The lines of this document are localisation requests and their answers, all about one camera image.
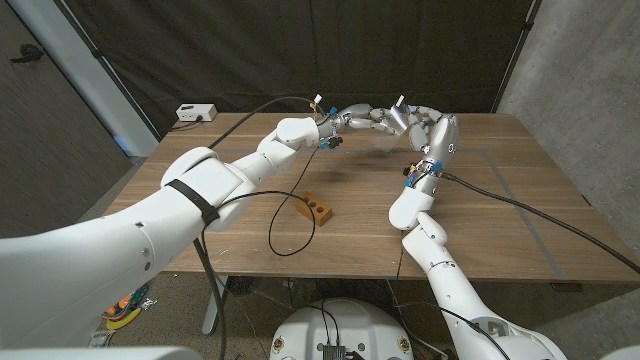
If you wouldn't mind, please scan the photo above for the black door handle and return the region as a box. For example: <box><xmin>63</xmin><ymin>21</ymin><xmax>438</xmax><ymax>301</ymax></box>
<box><xmin>9</xmin><ymin>43</ymin><xmax>45</xmax><ymax>65</ymax></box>

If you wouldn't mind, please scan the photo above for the dark round fan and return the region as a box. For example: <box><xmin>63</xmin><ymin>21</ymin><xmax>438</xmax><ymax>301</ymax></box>
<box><xmin>227</xmin><ymin>275</ymin><xmax>261</xmax><ymax>297</ymax></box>

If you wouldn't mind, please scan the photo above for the grey table leg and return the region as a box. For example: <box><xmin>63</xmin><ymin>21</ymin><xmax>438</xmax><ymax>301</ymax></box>
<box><xmin>201</xmin><ymin>274</ymin><xmax>230</xmax><ymax>336</ymax></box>

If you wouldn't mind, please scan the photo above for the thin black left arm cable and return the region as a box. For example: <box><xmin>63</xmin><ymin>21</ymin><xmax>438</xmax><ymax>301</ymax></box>
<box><xmin>217</xmin><ymin>147</ymin><xmax>321</xmax><ymax>258</ymax></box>

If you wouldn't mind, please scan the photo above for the brown block with three holes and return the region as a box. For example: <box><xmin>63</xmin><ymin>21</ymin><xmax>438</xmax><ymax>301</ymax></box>
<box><xmin>294</xmin><ymin>191</ymin><xmax>334</xmax><ymax>228</ymax></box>

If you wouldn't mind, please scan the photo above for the white pillar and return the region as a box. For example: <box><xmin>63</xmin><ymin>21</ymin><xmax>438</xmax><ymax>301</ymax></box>
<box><xmin>7</xmin><ymin>0</ymin><xmax>161</xmax><ymax>157</ymax></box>

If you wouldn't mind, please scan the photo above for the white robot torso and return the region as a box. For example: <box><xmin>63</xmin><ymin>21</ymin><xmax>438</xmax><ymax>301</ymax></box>
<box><xmin>269</xmin><ymin>298</ymin><xmax>414</xmax><ymax>360</ymax></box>

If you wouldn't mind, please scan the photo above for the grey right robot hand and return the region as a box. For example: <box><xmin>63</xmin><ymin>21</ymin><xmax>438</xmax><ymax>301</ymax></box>
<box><xmin>403</xmin><ymin>104</ymin><xmax>460</xmax><ymax>199</ymax></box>

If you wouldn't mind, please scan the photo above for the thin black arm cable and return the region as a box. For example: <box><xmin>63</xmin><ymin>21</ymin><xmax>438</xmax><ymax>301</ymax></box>
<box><xmin>217</xmin><ymin>147</ymin><xmax>321</xmax><ymax>258</ymax></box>
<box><xmin>389</xmin><ymin>239</ymin><xmax>511</xmax><ymax>360</ymax></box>

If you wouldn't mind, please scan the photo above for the black power box cable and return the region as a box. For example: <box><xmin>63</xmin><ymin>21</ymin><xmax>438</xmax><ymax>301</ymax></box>
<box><xmin>170</xmin><ymin>115</ymin><xmax>204</xmax><ymax>132</ymax></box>

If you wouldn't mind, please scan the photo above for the black torso cable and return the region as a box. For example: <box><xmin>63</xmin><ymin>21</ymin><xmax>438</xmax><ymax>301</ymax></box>
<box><xmin>312</xmin><ymin>298</ymin><xmax>342</xmax><ymax>347</ymax></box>

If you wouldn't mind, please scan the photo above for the yellow flat floor item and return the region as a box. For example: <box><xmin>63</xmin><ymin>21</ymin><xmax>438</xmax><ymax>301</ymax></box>
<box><xmin>105</xmin><ymin>308</ymin><xmax>142</xmax><ymax>332</ymax></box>

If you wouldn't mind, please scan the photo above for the white floor cable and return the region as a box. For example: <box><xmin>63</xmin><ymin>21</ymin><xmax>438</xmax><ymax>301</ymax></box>
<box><xmin>384</xmin><ymin>279</ymin><xmax>446</xmax><ymax>359</ymax></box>

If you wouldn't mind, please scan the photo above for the white power box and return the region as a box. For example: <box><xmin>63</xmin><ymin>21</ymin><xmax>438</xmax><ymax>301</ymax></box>
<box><xmin>175</xmin><ymin>103</ymin><xmax>218</xmax><ymax>123</ymax></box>

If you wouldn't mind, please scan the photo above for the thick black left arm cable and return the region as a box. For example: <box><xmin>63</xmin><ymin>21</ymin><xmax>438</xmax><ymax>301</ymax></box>
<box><xmin>192</xmin><ymin>96</ymin><xmax>326</xmax><ymax>360</ymax></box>

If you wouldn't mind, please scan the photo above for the teal tool tray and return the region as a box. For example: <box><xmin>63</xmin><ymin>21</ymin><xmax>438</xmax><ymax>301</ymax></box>
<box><xmin>101</xmin><ymin>283</ymin><xmax>150</xmax><ymax>321</ymax></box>

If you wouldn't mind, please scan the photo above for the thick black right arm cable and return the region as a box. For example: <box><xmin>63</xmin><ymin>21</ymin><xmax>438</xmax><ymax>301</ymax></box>
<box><xmin>439</xmin><ymin>171</ymin><xmax>640</xmax><ymax>275</ymax></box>

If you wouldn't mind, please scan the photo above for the black backdrop pole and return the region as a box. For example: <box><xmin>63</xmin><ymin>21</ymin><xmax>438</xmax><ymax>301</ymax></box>
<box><xmin>52</xmin><ymin>0</ymin><xmax>162</xmax><ymax>141</ymax></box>
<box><xmin>491</xmin><ymin>0</ymin><xmax>544</xmax><ymax>115</ymax></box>

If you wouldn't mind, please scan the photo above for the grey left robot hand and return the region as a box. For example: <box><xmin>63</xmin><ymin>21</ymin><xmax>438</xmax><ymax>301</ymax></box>
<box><xmin>315</xmin><ymin>103</ymin><xmax>404</xmax><ymax>150</ymax></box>

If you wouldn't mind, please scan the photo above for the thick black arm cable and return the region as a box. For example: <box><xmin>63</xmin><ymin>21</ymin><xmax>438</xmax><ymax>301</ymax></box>
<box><xmin>192</xmin><ymin>96</ymin><xmax>326</xmax><ymax>360</ymax></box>
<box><xmin>439</xmin><ymin>171</ymin><xmax>640</xmax><ymax>275</ymax></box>

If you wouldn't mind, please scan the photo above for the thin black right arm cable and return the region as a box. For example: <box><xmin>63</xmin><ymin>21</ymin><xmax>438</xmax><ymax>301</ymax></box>
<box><xmin>389</xmin><ymin>239</ymin><xmax>511</xmax><ymax>360</ymax></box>

